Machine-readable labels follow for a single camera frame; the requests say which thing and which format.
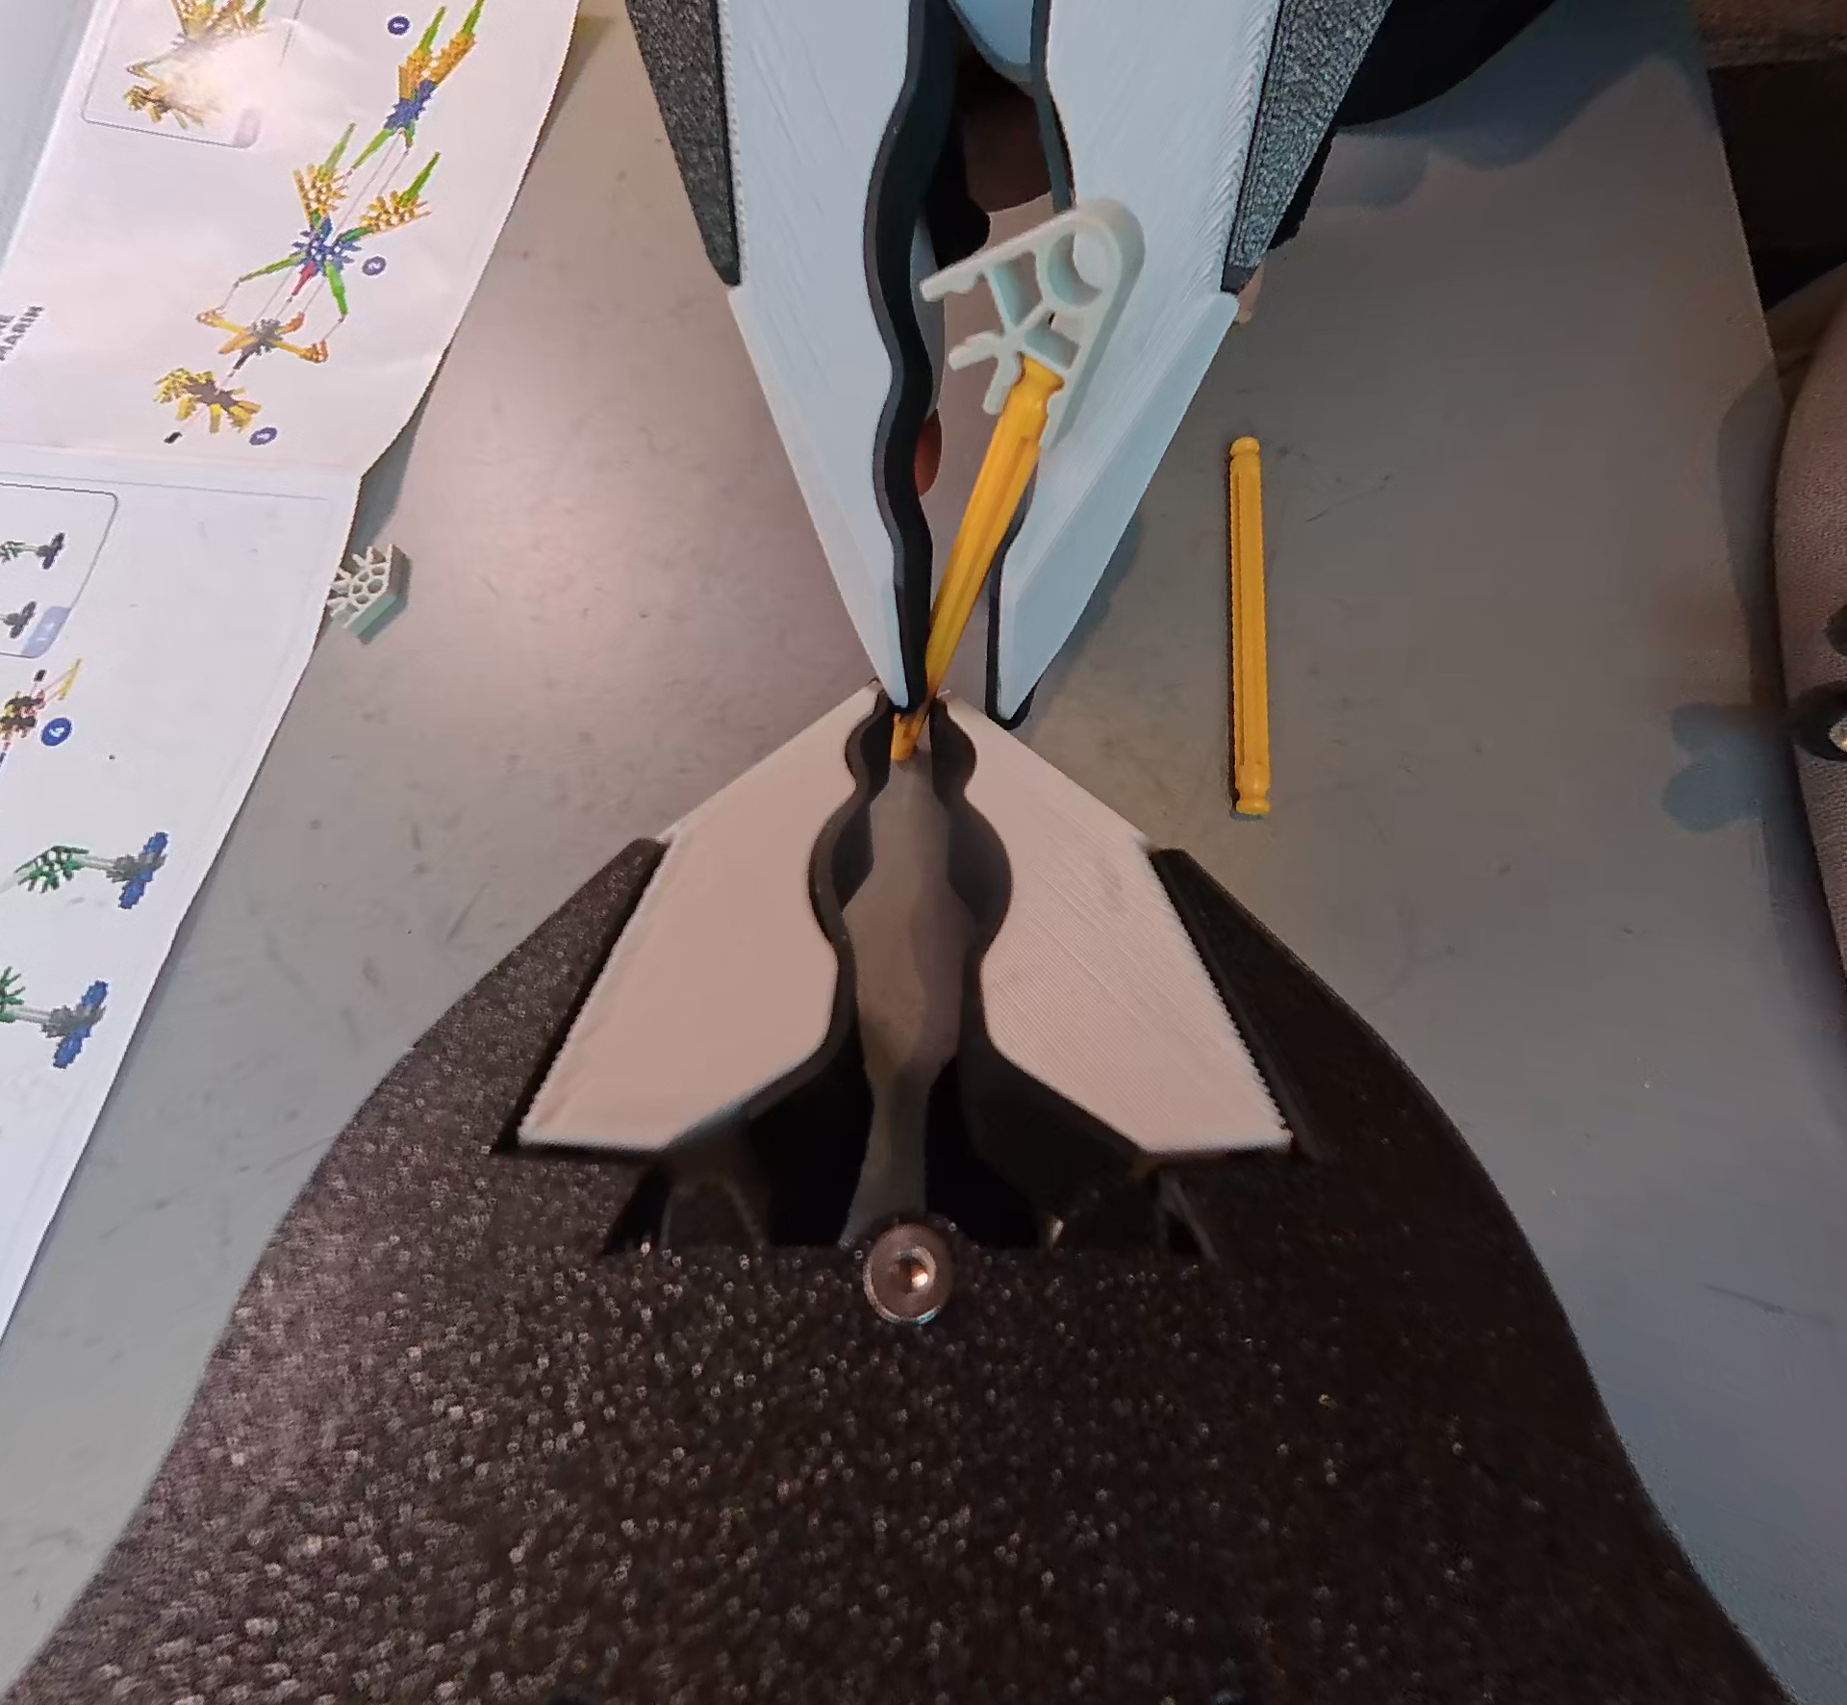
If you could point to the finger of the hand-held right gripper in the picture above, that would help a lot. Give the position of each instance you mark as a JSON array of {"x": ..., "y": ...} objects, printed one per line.
[
  {"x": 1184, "y": 119},
  {"x": 810, "y": 205}
]

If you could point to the long orange toy rod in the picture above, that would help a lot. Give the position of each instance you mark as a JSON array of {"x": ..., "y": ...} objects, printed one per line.
[{"x": 1247, "y": 623}]

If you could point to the small grey toy connector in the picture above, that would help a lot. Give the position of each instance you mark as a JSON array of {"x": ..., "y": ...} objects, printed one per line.
[{"x": 362, "y": 590}]

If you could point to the printed instruction sheet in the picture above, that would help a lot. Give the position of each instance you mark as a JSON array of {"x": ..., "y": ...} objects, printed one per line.
[{"x": 174, "y": 610}]

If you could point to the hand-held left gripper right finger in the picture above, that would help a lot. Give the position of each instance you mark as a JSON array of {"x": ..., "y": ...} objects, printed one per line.
[{"x": 1127, "y": 1014}]

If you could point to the grey desk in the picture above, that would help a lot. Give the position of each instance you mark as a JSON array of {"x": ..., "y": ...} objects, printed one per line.
[{"x": 1502, "y": 437}]

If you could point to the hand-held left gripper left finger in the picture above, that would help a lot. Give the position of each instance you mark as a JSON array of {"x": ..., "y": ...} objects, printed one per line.
[{"x": 694, "y": 1014}]

